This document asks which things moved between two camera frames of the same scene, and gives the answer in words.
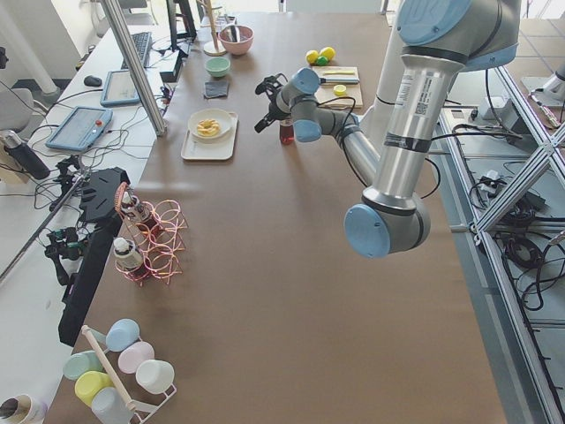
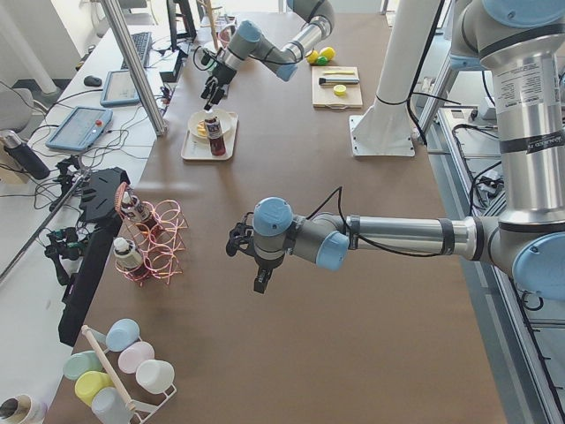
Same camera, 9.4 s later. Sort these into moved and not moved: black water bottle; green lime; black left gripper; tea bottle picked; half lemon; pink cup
Moved: tea bottle picked; black left gripper
Not moved: half lemon; black water bottle; green lime; pink cup
